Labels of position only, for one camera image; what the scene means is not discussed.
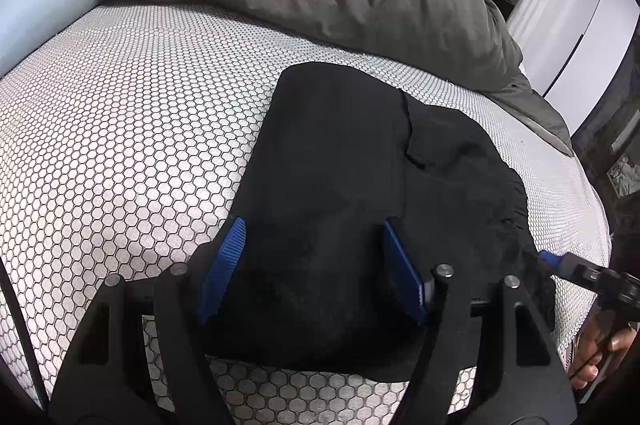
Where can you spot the hexagon patterned bed sheet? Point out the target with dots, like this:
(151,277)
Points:
(125,130)

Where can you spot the light blue pillow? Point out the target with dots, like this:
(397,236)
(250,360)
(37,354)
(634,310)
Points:
(40,15)

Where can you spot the framed picture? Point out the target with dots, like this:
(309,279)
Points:
(625,177)

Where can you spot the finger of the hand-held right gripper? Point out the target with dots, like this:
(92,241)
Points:
(557,262)

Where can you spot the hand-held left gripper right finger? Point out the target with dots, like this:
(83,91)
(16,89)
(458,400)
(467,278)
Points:
(402,270)

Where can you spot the small black object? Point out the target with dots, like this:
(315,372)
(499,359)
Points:
(501,4)

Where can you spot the white curtain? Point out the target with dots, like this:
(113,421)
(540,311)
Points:
(560,5)

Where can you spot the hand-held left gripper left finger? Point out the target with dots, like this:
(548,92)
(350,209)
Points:
(225,265)

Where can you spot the person's right hand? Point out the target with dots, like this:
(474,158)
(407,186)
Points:
(592,355)

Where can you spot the black pants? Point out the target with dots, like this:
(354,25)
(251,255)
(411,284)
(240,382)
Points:
(340,165)

